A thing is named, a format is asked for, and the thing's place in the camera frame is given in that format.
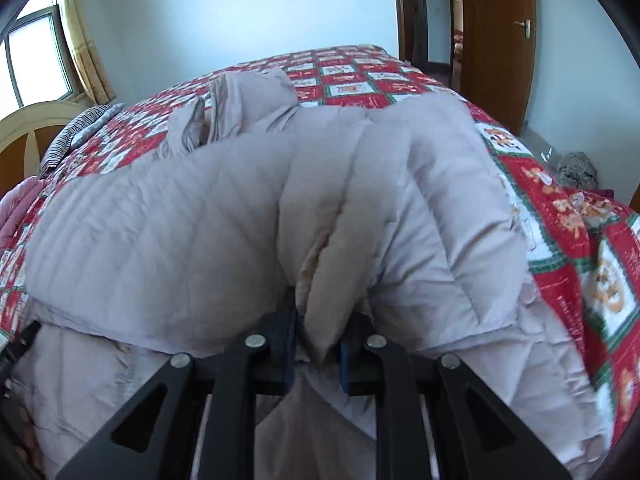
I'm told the wooden bed headboard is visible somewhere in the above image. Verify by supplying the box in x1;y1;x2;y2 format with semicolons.
0;101;87;196

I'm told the red printed bed blanket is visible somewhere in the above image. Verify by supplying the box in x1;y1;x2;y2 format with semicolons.
0;45;640;443

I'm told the pale pink down jacket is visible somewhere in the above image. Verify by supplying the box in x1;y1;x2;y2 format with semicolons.
10;70;617;480

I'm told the brown wooden door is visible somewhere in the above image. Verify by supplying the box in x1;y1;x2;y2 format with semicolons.
459;0;539;135

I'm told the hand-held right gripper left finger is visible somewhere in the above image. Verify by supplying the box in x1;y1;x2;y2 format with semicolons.
55;309;299;480

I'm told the dark wooden door frame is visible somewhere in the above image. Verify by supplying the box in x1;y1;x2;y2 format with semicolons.
392;0;464;92

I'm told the grey fluffy cloth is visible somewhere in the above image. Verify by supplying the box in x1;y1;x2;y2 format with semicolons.
555;152;599;189

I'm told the yellow curtain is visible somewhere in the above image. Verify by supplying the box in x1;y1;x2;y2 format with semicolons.
54;0;117;104

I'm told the pink cloth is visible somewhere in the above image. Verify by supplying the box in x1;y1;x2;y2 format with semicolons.
0;177;47;253

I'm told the window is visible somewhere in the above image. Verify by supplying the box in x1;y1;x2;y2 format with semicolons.
0;4;77;107

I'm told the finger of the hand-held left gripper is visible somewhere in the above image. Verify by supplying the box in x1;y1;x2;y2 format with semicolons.
0;319;43;397

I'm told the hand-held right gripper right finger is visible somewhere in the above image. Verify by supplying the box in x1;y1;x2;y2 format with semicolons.
340;314;577;480

